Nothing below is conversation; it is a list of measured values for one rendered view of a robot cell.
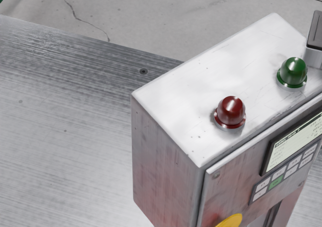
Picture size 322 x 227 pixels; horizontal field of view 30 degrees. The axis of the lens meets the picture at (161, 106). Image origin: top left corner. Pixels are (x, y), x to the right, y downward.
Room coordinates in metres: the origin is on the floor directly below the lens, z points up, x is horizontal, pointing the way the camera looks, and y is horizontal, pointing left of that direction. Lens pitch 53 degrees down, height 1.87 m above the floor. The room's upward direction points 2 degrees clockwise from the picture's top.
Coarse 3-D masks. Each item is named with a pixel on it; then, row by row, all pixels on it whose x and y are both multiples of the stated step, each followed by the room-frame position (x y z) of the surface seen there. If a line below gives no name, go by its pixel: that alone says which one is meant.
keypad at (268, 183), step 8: (312, 144) 0.33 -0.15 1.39; (304, 152) 0.32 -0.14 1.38; (312, 152) 0.33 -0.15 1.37; (288, 160) 0.31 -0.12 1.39; (296, 160) 0.31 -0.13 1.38; (304, 160) 0.32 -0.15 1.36; (280, 168) 0.30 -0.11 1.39; (288, 168) 0.31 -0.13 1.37; (296, 168) 0.32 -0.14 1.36; (272, 176) 0.29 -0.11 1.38; (280, 176) 0.30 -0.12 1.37; (288, 176) 0.31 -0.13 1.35; (256, 184) 0.28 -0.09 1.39; (264, 184) 0.29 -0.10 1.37; (272, 184) 0.30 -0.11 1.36; (256, 192) 0.28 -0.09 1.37; (264, 192) 0.29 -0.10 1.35; (256, 200) 0.28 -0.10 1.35
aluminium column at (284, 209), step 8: (312, 16) 0.39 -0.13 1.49; (320, 16) 0.39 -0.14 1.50; (312, 24) 0.38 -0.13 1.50; (320, 24) 0.38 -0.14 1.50; (312, 32) 0.37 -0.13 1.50; (320, 32) 0.37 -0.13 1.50; (312, 40) 0.36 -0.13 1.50; (320, 40) 0.36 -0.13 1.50; (304, 48) 0.36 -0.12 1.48; (312, 48) 0.35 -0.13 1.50; (320, 48) 0.35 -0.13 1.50; (304, 56) 0.35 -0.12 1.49; (312, 56) 0.35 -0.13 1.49; (320, 56) 0.35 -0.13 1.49; (312, 64) 0.35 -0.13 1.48; (320, 64) 0.35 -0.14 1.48; (304, 184) 0.34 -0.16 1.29; (296, 192) 0.34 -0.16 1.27; (288, 200) 0.34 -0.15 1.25; (296, 200) 0.34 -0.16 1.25; (280, 208) 0.34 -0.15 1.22; (288, 208) 0.34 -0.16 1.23; (264, 216) 0.35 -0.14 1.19; (280, 216) 0.34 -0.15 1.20; (288, 216) 0.34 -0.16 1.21; (256, 224) 0.35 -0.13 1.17; (264, 224) 0.36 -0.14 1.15; (272, 224) 0.35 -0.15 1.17; (280, 224) 0.34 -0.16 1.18
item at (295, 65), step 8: (288, 64) 0.33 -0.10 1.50; (296, 64) 0.33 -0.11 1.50; (304, 64) 0.33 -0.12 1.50; (280, 72) 0.33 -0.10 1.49; (288, 72) 0.33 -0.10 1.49; (296, 72) 0.32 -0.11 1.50; (304, 72) 0.33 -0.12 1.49; (280, 80) 0.33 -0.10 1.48; (288, 80) 0.32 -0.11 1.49; (296, 80) 0.32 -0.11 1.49; (304, 80) 0.33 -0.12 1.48; (288, 88) 0.32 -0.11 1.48; (296, 88) 0.32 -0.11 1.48
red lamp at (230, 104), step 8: (232, 96) 0.30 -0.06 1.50; (224, 104) 0.29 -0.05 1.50; (232, 104) 0.29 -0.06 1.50; (240, 104) 0.29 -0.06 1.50; (216, 112) 0.29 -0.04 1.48; (224, 112) 0.28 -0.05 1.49; (232, 112) 0.28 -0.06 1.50; (240, 112) 0.28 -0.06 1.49; (216, 120) 0.28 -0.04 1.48; (224, 120) 0.28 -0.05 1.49; (232, 120) 0.28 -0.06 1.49; (240, 120) 0.28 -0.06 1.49; (224, 128) 0.28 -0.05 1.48; (232, 128) 0.28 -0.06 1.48; (240, 128) 0.28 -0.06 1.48
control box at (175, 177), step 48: (240, 48) 0.37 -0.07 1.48; (288, 48) 0.37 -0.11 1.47; (144, 96) 0.31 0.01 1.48; (192, 96) 0.31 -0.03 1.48; (240, 96) 0.31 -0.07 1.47; (288, 96) 0.31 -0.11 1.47; (144, 144) 0.29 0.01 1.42; (192, 144) 0.26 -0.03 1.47; (240, 144) 0.27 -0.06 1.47; (144, 192) 0.29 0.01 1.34; (192, 192) 0.24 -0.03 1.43; (240, 192) 0.27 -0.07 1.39; (288, 192) 0.32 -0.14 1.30
